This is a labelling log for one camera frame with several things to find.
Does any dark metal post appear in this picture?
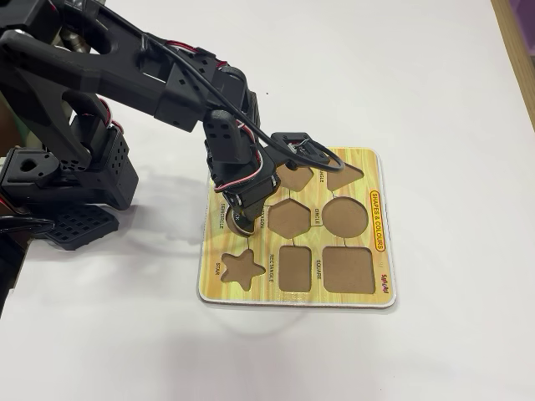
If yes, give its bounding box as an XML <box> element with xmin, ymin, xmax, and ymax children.
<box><xmin>62</xmin><ymin>28</ymin><xmax>91</xmax><ymax>53</ymax></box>

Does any black table clamp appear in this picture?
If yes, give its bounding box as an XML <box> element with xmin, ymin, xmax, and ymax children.
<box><xmin>0</xmin><ymin>215</ymin><xmax>55</xmax><ymax>239</ymax></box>

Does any black grid base mount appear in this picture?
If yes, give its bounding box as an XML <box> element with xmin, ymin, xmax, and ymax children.
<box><xmin>43</xmin><ymin>203</ymin><xmax>121</xmax><ymax>251</ymax></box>

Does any black camera cable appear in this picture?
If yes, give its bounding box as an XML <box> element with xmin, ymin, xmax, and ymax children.
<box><xmin>140</xmin><ymin>33</ymin><xmax>347</xmax><ymax>174</ymax></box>

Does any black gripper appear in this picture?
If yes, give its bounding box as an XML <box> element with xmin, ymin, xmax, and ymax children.
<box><xmin>206</xmin><ymin>140</ymin><xmax>281</xmax><ymax>226</ymax></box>

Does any wooden shape puzzle board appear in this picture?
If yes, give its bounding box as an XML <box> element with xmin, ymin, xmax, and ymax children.
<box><xmin>196</xmin><ymin>145</ymin><xmax>399</xmax><ymax>311</ymax></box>

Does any red white servo wire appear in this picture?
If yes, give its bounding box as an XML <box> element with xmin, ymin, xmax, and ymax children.
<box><xmin>214</xmin><ymin>119</ymin><xmax>278</xmax><ymax>194</ymax></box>

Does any wooden edge strip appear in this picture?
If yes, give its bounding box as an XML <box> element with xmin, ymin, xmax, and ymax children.
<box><xmin>488</xmin><ymin>0</ymin><xmax>535</xmax><ymax>130</ymax></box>

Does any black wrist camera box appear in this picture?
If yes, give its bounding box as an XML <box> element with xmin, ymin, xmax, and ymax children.
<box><xmin>270</xmin><ymin>131</ymin><xmax>331</xmax><ymax>168</ymax></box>

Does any black semicircle piece yellow pin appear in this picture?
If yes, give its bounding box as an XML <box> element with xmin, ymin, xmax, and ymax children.
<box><xmin>227</xmin><ymin>207</ymin><xmax>255</xmax><ymax>237</ymax></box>

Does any purple box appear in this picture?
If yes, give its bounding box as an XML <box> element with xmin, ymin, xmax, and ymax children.
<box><xmin>507</xmin><ymin>0</ymin><xmax>535</xmax><ymax>59</ymax></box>

